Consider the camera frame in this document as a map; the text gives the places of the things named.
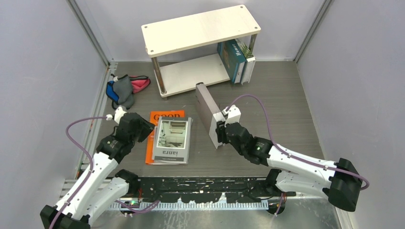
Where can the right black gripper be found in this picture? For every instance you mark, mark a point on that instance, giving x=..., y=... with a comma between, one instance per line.
x=219, y=130

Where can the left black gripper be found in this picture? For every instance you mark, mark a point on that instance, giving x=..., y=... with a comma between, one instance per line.
x=145, y=126

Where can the orange book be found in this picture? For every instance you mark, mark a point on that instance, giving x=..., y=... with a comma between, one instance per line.
x=154, y=119

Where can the grey white portfolio file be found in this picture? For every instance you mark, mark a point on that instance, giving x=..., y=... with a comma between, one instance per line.
x=209, y=112

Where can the photo magazine pages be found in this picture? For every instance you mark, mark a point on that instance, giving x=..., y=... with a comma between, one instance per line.
x=172, y=140

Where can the blue grey red cloth pile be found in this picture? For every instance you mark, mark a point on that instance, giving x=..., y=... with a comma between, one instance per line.
x=120, y=90

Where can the white Singularity book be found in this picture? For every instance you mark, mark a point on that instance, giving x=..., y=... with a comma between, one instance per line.
x=249, y=64

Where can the blue Humor book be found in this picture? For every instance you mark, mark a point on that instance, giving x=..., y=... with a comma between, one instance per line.
x=232, y=58

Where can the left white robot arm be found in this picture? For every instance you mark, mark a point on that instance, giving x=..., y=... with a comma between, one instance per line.
x=84, y=202

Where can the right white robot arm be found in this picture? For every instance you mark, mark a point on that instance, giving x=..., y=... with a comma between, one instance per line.
x=337, y=182

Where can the white two-tier shelf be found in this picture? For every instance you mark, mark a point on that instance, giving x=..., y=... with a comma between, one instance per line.
x=194, y=31

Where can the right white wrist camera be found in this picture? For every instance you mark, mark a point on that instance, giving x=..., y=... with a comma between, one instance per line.
x=231, y=114

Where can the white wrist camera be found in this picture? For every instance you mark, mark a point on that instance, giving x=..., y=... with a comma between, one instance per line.
x=117, y=115
x=231, y=114

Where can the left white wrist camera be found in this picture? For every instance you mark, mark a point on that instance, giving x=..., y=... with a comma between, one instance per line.
x=117, y=115

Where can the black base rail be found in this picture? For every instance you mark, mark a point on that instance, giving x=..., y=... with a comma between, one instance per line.
x=202, y=189

